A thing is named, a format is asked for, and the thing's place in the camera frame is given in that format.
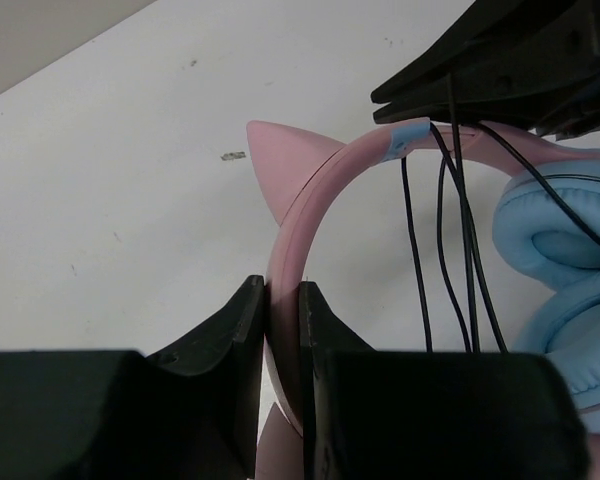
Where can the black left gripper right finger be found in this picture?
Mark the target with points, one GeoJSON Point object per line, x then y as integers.
{"type": "Point", "coordinates": [372, 414]}

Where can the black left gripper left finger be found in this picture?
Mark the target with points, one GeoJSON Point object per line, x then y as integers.
{"type": "Point", "coordinates": [187, 411]}

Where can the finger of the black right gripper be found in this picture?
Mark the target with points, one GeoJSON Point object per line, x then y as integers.
{"type": "Point", "coordinates": [528, 101]}
{"type": "Point", "coordinates": [498, 49]}

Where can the pink and blue cat-ear headphones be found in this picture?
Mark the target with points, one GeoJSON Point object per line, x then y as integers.
{"type": "Point", "coordinates": [301, 173]}

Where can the small beige scrap on table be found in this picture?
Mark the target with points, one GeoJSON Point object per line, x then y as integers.
{"type": "Point", "coordinates": [232, 156]}

